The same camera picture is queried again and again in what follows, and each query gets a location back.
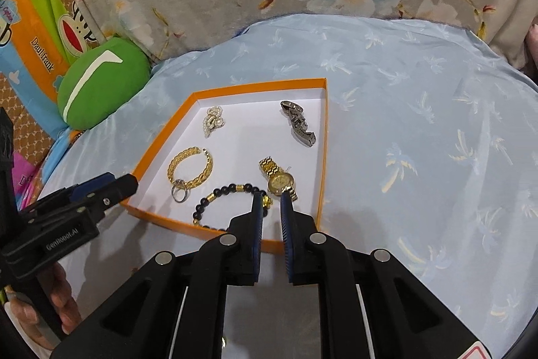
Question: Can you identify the pearl bracelet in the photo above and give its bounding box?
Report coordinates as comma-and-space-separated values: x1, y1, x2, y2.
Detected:
202, 105, 226, 138

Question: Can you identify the green cushion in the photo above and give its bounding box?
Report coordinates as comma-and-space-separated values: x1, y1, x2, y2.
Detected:
57, 37, 152, 131

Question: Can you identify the pink pillow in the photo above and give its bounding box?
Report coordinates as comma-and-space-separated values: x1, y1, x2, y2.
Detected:
523, 23, 538, 84

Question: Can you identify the person's left hand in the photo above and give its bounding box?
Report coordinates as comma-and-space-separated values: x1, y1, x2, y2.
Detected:
0, 263, 80, 343

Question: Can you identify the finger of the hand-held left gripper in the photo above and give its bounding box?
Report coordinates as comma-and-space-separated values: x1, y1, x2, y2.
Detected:
38, 173, 116, 209
25, 173, 140, 227

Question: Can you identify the orange cardboard box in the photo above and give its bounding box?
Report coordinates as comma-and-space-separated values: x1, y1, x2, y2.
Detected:
120, 78, 329, 254

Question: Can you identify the colourful cartoon printed blanket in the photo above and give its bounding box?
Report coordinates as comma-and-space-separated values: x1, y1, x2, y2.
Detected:
0, 0, 111, 217

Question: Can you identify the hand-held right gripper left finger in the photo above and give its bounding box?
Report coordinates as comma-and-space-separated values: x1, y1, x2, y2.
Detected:
54, 191, 266, 359

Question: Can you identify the black bead bracelet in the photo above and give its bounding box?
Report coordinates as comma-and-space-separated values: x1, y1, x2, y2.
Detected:
192, 183, 272, 232

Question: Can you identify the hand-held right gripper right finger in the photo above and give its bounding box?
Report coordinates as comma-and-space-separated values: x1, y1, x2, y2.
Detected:
279, 191, 484, 359

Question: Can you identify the gold twisted cuff bangle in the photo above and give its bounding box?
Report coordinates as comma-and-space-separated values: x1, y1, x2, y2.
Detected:
167, 147, 214, 192

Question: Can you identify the silver metal watch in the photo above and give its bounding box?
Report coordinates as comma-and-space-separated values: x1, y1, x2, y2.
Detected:
280, 100, 317, 148

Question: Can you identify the gold watch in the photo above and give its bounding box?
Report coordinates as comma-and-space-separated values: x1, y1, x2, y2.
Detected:
258, 157, 299, 202

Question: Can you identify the silver ring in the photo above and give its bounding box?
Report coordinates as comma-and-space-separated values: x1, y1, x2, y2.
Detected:
171, 179, 191, 203

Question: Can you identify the light blue palm print sheet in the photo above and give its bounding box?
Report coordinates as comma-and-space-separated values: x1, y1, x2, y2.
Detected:
38, 12, 538, 359

